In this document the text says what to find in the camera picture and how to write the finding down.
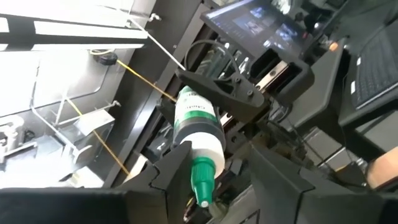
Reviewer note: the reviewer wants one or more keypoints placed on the dark grey laptop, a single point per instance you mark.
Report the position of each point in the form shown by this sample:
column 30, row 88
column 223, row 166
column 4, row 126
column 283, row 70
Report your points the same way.
column 376, row 68

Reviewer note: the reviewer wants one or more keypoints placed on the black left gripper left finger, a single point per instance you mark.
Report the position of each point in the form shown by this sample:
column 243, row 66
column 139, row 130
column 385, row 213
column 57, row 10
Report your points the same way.
column 171, row 186

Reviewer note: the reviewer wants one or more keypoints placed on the black computer monitor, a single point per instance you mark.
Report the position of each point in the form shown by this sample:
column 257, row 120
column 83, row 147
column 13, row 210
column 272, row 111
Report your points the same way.
column 248, row 28

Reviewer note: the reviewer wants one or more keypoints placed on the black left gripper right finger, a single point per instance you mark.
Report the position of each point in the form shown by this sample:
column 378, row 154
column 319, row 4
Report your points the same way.
column 276, row 193

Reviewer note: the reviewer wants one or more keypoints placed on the green ink bottle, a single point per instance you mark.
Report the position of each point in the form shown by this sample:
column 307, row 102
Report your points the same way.
column 199, row 124

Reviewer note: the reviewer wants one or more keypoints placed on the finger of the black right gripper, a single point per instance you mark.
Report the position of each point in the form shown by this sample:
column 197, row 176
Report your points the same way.
column 242, row 99
column 167, row 112

